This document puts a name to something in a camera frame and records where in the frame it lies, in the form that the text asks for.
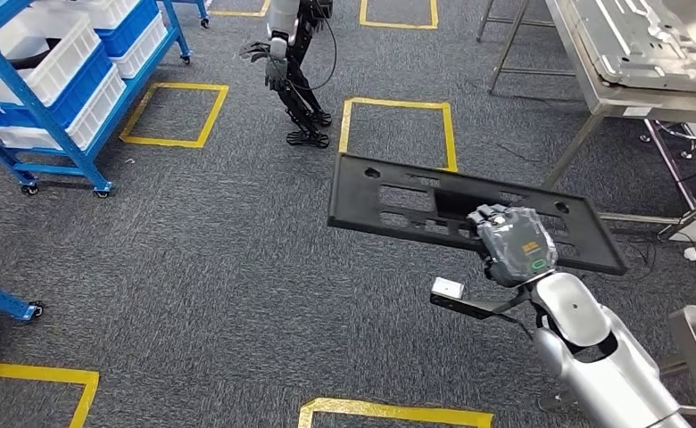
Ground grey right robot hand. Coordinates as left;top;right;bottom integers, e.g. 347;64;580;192
466;203;559;290

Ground black plastic plate bracket part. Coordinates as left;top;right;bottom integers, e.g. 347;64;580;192
327;153;628;277

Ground grey stamped metal plate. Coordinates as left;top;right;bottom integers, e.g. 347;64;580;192
569;0;696;95

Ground standing humanoid robot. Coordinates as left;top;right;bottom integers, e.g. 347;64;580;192
240;0;337;150

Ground yellow floor tape square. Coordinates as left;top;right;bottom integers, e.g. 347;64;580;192
0;361;101;428
118;82;229;149

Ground white plastic bin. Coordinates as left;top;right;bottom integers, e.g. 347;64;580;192
31;0;139;30
0;8;102;108
0;64;128;152
111;12;169;79

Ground blue plastic bin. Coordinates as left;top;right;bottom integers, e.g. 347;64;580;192
96;0;160;57
0;44;114;128

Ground blue wheeled bin rack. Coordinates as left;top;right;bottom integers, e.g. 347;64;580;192
0;0;212;199

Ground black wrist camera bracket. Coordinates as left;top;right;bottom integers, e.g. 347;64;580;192
429;289;533;323

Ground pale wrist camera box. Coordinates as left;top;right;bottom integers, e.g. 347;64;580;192
430;276;466;300

